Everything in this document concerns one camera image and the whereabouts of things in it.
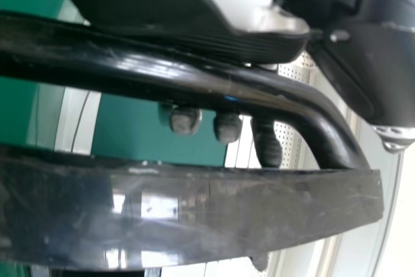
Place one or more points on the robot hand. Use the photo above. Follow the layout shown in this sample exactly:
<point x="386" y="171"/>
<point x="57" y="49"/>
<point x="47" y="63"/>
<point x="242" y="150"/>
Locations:
<point x="168" y="1"/>

